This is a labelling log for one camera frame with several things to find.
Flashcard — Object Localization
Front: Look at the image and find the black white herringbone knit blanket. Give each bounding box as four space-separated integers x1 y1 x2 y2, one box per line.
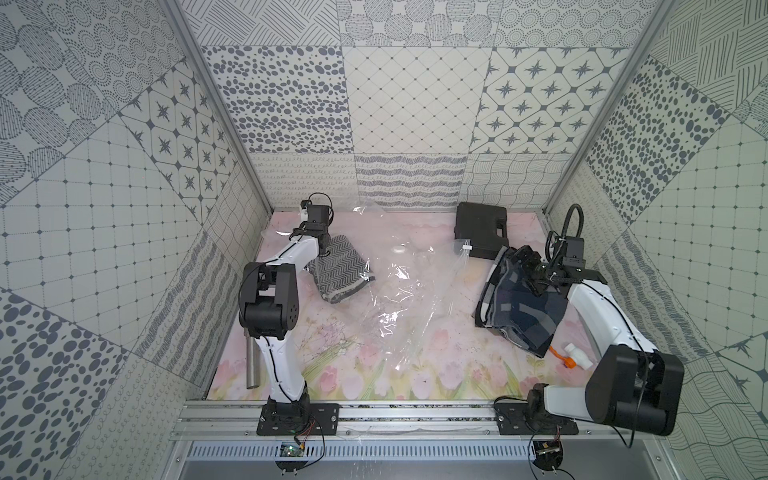
306 235 376 304

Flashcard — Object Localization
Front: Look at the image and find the dark grey blanket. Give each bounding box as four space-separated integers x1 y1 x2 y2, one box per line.
489 247 568 358

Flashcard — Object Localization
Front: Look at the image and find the clear plastic vacuum bag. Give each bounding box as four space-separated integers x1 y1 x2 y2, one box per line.
354 209 472 373

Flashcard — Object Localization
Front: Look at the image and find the black white checkered blanket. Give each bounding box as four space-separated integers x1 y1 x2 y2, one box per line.
473 247 511 329

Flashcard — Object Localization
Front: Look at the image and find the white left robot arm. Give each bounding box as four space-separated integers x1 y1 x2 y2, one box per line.
238 199 334 424

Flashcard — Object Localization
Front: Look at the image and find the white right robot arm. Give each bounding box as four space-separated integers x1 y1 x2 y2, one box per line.
512 246 684 436

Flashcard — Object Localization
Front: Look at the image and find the black plastic tool case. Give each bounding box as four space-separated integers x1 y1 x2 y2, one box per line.
454 202 509 260

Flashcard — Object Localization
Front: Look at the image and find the orange white plastic tool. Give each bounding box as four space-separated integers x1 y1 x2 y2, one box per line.
548 343 594 370

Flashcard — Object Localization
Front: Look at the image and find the silver metal cylinder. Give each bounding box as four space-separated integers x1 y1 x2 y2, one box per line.
243 328 261 390

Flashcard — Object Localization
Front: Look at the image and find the right black circuit module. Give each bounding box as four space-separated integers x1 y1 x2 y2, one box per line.
532 440 564 473

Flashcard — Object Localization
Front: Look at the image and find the left green circuit board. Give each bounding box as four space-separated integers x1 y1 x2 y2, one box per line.
275 443 309 473

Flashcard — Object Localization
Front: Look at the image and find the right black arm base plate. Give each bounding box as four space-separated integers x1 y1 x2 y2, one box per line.
492 383 579 436

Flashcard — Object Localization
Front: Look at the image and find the aluminium mounting rail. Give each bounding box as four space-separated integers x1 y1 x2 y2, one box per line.
170 398 667 442

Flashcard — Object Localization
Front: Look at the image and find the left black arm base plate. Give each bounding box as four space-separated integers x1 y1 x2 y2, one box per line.
257 399 340 436

